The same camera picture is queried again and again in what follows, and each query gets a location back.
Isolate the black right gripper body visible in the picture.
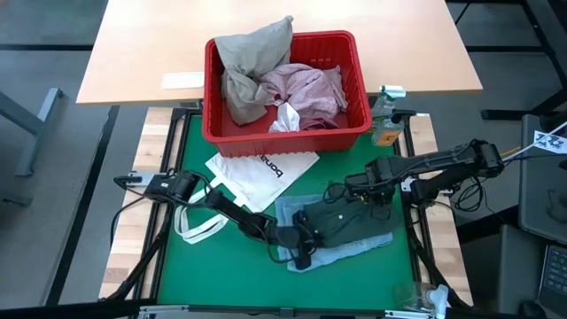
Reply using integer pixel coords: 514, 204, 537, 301
344, 171, 396, 207

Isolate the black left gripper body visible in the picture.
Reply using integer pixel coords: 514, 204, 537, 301
290, 210, 321, 271

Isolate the dark green garment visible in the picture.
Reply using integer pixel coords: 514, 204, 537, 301
300, 194, 402, 249

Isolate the light blue towel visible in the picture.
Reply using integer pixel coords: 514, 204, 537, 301
274, 193, 394, 273

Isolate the white printed tote bag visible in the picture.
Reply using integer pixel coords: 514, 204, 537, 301
174, 151, 321, 245

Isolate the grey beige garment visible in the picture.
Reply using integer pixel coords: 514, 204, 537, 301
214, 15, 295, 127

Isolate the red plastic laundry basket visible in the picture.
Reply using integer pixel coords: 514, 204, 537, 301
202, 29, 374, 159

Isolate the pump bottle with orange liquid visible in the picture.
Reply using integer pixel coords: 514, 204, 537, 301
370, 109, 416, 148

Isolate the maroon garment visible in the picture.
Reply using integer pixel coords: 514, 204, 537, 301
300, 117, 341, 132

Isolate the spray bottle with white trigger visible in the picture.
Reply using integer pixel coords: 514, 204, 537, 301
369, 84, 407, 119

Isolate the green table mat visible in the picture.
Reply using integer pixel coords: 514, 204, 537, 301
157, 114, 416, 311

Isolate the small white cloth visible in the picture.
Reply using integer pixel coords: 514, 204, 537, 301
268, 102, 301, 134

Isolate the pale pink garment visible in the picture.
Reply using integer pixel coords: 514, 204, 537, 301
260, 62, 349, 131

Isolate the clear plastic spray bottle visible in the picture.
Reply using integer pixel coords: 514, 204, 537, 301
396, 283, 450, 316

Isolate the silver aluminium bar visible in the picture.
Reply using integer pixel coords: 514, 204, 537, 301
136, 304, 438, 319

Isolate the grey plastic cabinet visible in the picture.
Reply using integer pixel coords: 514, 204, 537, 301
517, 113, 567, 245

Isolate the white printed tag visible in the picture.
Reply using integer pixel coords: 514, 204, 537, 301
532, 129, 567, 155

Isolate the white paper label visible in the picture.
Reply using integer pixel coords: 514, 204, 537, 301
161, 71, 206, 89

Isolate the black keyboard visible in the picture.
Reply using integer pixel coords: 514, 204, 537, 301
537, 244, 567, 311

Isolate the light wooden desk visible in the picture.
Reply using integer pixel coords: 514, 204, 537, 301
75, 0, 484, 106

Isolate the grey metal desk leg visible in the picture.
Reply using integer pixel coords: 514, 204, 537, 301
0, 87, 64, 179

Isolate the black metal table frame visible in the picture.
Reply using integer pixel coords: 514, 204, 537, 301
99, 105, 473, 311

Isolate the black metal desk frame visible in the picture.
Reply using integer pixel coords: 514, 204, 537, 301
445, 0, 567, 121

